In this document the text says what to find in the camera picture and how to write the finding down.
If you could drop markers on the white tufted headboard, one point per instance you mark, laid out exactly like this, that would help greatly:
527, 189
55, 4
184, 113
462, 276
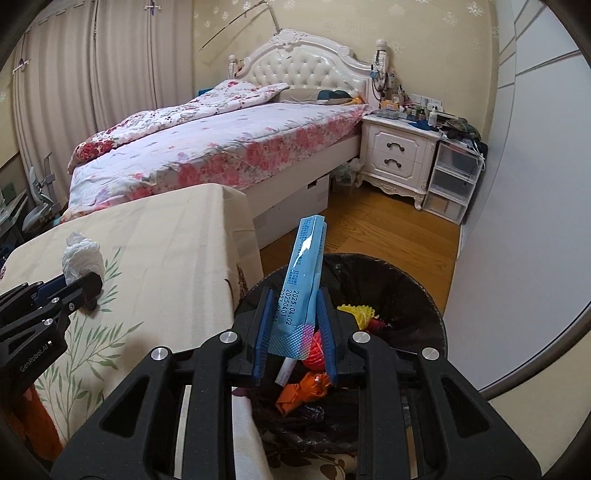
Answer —
304, 64

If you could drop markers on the beige curtain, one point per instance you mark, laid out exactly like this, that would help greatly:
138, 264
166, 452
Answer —
92, 69

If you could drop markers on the grey desk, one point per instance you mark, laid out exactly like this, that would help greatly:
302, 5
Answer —
11, 212

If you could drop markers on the white plastic bag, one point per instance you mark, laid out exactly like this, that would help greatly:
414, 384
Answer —
83, 258

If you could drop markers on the clutter of small bottles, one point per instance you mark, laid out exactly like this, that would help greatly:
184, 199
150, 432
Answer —
425, 115

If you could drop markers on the orange paper wrapper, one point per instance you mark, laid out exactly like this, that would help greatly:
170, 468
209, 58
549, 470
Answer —
300, 392

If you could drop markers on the white nightstand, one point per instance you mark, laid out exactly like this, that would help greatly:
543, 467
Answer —
397, 152

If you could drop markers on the yellow mesh ball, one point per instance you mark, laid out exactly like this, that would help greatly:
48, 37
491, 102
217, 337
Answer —
358, 316

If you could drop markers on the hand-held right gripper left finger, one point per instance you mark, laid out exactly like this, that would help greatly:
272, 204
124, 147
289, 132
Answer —
261, 332

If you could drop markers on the bed with floral sheet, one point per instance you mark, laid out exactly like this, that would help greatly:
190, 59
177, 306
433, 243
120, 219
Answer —
231, 147

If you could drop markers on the grey office chair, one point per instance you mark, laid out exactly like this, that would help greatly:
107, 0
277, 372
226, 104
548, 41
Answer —
41, 203

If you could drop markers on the bin with black liner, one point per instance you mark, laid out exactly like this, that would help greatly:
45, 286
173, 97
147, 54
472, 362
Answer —
401, 295

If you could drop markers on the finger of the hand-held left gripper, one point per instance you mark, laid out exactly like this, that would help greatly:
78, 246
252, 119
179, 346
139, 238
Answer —
46, 288
85, 286

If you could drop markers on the white tube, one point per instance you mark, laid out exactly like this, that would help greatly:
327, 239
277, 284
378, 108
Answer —
285, 371

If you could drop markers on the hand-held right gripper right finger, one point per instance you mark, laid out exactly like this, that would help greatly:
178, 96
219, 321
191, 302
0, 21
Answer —
325, 341

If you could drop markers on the beige pillow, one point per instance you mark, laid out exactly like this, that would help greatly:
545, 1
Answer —
302, 94

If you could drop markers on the white wardrobe door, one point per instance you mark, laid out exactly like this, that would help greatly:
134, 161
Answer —
531, 207

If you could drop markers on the clear plastic drawer unit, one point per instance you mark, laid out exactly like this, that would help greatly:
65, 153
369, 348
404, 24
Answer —
455, 180

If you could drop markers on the floral quilt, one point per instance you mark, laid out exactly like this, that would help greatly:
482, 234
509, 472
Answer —
184, 110

